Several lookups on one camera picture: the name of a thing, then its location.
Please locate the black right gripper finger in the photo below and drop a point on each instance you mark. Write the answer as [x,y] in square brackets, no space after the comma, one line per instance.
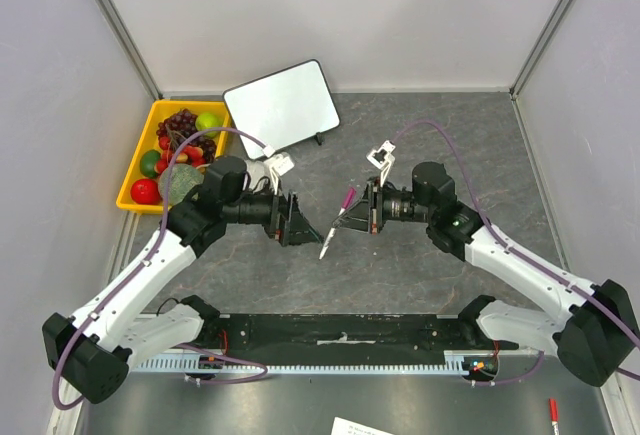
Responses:
[362,206]
[350,222]

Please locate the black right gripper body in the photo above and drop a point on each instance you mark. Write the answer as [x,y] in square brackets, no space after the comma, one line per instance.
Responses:
[373,206]

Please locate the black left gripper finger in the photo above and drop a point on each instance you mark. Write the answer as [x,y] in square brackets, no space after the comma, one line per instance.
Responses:
[299,207]
[301,232]

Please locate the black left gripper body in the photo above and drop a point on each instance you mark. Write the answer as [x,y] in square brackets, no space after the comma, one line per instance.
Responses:
[278,227]

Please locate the small black framed whiteboard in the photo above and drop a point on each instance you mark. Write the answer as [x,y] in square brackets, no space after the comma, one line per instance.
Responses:
[285,107]

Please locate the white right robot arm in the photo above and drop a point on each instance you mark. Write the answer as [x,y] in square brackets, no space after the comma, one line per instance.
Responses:
[591,328]

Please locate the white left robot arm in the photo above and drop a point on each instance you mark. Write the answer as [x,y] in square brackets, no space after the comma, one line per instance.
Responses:
[95,348]

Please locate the grey whiteboard eraser sponge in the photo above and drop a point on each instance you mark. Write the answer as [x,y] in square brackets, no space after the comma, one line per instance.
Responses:
[258,175]

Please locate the green netted melon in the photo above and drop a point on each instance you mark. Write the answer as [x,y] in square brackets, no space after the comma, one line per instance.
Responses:
[175,186]

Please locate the red strawberries cluster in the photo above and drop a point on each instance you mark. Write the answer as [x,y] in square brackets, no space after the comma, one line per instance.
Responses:
[192,155]

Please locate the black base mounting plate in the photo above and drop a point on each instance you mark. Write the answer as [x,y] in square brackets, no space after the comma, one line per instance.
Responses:
[341,339]

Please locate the light green apple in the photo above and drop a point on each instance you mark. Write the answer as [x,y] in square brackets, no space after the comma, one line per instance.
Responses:
[208,120]

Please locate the red apple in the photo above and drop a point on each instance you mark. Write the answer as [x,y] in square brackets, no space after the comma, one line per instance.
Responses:
[145,192]

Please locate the purple grape bunch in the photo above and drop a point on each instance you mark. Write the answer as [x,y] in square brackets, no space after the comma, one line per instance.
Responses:
[179,126]

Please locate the dark green lime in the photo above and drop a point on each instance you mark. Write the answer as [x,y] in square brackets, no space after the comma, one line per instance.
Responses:
[148,163]

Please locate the white paper sheet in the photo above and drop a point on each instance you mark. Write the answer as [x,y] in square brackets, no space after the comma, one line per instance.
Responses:
[342,426]

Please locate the red capped marker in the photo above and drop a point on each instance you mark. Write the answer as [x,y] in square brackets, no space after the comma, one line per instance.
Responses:
[554,419]

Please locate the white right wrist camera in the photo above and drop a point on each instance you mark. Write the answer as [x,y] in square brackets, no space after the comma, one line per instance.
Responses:
[382,159]

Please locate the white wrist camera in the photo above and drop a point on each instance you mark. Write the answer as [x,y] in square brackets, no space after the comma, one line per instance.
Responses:
[277,165]
[382,159]

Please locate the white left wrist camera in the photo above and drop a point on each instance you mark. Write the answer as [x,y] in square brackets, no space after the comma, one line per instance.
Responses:
[277,165]

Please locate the aluminium right corner post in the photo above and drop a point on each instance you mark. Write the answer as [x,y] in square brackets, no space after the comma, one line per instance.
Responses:
[544,39]

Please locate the aluminium corner post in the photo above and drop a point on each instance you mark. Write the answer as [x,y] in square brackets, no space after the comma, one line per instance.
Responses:
[544,39]
[129,47]

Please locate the aluminium left corner post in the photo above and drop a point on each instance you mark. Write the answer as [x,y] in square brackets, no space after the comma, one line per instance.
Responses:
[129,47]

